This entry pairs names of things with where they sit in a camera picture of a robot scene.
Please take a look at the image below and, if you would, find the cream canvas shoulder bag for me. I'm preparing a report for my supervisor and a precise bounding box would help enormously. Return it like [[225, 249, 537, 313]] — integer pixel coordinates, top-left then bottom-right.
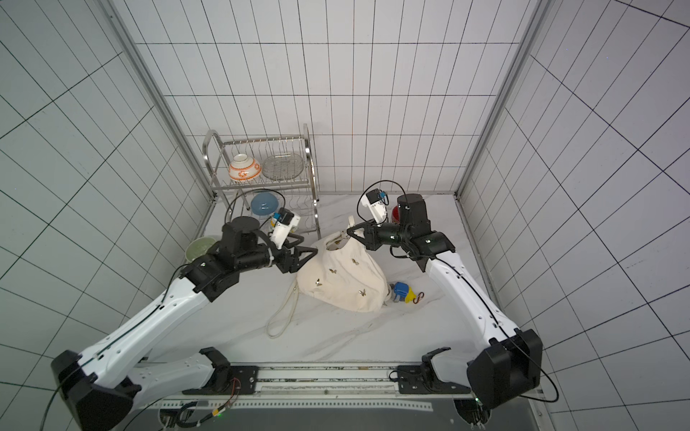
[[265, 230, 391, 339]]

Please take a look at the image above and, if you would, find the pale green bowl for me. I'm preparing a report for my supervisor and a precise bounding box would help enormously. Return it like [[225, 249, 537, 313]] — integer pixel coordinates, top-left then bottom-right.
[[184, 236, 218, 263]]

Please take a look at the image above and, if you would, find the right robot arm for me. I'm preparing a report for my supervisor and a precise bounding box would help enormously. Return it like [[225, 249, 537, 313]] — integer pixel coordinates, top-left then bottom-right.
[[347, 189, 544, 409]]

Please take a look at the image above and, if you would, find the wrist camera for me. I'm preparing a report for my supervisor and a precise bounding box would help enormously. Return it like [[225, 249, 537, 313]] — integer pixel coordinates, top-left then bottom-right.
[[360, 189, 389, 224], [270, 208, 301, 250]]

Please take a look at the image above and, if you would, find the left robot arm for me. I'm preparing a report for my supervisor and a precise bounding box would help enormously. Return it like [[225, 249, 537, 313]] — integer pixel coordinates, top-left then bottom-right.
[[50, 217, 318, 430]]

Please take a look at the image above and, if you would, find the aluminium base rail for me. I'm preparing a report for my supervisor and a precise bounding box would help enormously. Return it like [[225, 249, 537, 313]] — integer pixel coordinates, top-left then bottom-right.
[[131, 361, 510, 411]]

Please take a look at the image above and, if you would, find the clear glass plate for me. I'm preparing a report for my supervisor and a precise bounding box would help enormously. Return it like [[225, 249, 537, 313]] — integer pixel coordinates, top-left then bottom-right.
[[262, 153, 305, 181]]

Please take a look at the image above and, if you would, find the metal two-tier dish rack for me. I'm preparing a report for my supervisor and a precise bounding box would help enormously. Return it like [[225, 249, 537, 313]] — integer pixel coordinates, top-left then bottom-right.
[[201, 124, 321, 236]]

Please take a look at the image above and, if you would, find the orange white patterned bowl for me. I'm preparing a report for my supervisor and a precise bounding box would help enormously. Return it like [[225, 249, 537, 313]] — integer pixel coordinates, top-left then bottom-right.
[[228, 154, 262, 182]]

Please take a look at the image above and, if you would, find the blue bowl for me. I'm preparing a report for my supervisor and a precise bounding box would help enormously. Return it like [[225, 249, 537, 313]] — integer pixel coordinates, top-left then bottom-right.
[[251, 191, 279, 217]]

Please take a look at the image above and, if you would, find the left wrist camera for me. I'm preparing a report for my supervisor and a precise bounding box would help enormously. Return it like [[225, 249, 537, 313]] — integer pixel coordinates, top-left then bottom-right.
[[270, 208, 301, 250]]

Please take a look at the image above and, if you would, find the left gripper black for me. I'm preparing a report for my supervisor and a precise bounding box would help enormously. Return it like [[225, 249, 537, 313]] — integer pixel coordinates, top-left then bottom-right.
[[238, 235, 318, 275]]

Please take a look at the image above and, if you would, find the yellow blue plush keychain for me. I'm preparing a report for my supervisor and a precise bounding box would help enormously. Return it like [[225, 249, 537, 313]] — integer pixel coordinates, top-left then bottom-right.
[[390, 282, 425, 305]]

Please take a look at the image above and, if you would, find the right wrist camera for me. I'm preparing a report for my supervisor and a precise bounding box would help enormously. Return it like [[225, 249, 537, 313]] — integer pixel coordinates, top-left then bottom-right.
[[360, 189, 389, 224]]

